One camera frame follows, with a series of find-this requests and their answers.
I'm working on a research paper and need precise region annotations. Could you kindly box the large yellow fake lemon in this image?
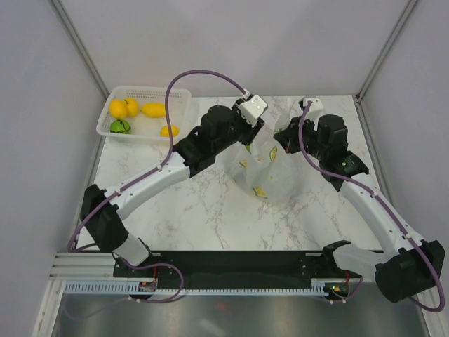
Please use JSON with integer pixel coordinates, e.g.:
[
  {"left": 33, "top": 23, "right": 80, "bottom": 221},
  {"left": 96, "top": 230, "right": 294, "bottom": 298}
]
[{"left": 109, "top": 99, "right": 128, "bottom": 119}]

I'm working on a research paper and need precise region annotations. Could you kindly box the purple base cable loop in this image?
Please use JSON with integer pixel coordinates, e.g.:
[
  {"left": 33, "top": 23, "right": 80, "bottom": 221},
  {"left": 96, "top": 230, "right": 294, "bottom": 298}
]
[{"left": 131, "top": 258, "right": 190, "bottom": 305}]

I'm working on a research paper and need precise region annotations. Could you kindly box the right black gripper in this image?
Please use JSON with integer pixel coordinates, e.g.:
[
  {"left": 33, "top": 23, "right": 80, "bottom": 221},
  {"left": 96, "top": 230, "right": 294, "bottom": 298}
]
[{"left": 274, "top": 115, "right": 328, "bottom": 161}]

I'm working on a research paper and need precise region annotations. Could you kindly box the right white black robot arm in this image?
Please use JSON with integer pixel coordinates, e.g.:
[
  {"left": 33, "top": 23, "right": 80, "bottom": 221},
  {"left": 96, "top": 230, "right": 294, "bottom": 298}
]
[{"left": 274, "top": 114, "right": 445, "bottom": 312}]

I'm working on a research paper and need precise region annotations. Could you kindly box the right aluminium frame post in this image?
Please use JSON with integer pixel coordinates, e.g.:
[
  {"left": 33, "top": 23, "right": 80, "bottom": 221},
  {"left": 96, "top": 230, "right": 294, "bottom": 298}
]
[{"left": 354, "top": 0, "right": 420, "bottom": 105}]

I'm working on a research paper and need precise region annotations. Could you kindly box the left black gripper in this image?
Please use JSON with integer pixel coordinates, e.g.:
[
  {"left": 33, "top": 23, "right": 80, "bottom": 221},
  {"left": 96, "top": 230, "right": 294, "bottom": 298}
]
[{"left": 213, "top": 99, "right": 265, "bottom": 154}]

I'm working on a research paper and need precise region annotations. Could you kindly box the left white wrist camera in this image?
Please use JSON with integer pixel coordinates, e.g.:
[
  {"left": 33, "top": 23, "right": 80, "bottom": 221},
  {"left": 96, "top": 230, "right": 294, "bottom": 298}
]
[{"left": 237, "top": 90, "right": 268, "bottom": 127}]

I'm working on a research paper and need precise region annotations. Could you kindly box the small yellow fake lemon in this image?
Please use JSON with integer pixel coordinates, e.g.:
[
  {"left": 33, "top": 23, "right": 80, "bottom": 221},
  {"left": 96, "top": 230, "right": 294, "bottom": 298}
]
[{"left": 124, "top": 98, "right": 140, "bottom": 117}]

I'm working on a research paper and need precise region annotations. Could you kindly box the small yellow fake citrus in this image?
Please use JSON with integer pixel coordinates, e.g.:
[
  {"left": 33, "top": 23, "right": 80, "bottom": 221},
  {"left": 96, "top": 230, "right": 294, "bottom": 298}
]
[{"left": 160, "top": 125, "right": 180, "bottom": 138}]

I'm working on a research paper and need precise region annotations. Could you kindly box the white lemon-print plastic bag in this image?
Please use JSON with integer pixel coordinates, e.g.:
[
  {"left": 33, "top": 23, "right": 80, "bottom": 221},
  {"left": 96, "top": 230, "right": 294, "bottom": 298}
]
[{"left": 227, "top": 98, "right": 299, "bottom": 205}]

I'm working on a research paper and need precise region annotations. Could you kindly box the green black-striped fake fruit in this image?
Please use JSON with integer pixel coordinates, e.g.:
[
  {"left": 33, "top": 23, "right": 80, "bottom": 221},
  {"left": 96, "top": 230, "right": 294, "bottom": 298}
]
[{"left": 109, "top": 119, "right": 132, "bottom": 134}]

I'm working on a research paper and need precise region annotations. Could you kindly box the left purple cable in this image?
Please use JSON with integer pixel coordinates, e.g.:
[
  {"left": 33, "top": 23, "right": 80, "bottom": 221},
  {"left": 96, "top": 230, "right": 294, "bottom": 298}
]
[{"left": 66, "top": 70, "right": 250, "bottom": 253}]

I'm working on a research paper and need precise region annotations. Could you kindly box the left aluminium frame post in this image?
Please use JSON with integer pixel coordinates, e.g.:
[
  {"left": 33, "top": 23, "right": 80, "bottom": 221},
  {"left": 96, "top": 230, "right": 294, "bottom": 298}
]
[{"left": 48, "top": 0, "right": 109, "bottom": 99}]

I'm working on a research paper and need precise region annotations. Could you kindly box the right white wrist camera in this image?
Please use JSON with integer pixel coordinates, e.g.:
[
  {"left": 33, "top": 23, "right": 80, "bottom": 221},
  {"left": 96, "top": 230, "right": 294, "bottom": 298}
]
[{"left": 298, "top": 97, "right": 324, "bottom": 122}]

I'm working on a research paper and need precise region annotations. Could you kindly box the aluminium frame post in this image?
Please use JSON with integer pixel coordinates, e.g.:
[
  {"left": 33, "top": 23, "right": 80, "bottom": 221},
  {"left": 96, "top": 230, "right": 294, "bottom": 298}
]
[
  {"left": 48, "top": 0, "right": 109, "bottom": 99},
  {"left": 354, "top": 0, "right": 420, "bottom": 105}
]

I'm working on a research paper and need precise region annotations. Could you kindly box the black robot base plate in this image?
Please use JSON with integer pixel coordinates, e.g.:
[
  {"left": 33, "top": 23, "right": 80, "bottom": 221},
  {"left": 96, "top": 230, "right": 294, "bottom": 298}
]
[{"left": 112, "top": 249, "right": 366, "bottom": 291}]

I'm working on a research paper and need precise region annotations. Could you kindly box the white slotted cable duct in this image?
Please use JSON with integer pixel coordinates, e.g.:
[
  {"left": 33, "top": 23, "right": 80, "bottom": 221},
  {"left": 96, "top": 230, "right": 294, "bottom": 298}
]
[{"left": 64, "top": 280, "right": 330, "bottom": 296}]

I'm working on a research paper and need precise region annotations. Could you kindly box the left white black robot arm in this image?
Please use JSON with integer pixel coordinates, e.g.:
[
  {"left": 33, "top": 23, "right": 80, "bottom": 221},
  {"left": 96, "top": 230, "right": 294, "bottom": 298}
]
[{"left": 81, "top": 95, "right": 268, "bottom": 277}]

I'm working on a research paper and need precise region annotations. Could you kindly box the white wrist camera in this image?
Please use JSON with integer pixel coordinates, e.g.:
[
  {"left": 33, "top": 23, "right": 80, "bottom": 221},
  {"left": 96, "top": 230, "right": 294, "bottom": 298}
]
[
  {"left": 298, "top": 97, "right": 324, "bottom": 122},
  {"left": 237, "top": 90, "right": 268, "bottom": 127}
]

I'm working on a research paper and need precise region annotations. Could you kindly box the white plastic fruit basket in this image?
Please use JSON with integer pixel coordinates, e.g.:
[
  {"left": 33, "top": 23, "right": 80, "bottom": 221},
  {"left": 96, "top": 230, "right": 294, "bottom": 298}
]
[{"left": 96, "top": 86, "right": 196, "bottom": 144}]

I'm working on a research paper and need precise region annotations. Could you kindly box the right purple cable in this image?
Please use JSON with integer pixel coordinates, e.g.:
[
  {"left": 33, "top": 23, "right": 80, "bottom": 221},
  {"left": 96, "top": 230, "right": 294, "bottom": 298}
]
[{"left": 297, "top": 101, "right": 446, "bottom": 312}]

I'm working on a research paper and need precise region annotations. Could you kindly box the yellow fake mango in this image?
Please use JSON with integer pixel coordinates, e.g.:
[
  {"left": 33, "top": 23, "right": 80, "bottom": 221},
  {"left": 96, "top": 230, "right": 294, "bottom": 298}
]
[{"left": 141, "top": 103, "right": 166, "bottom": 118}]

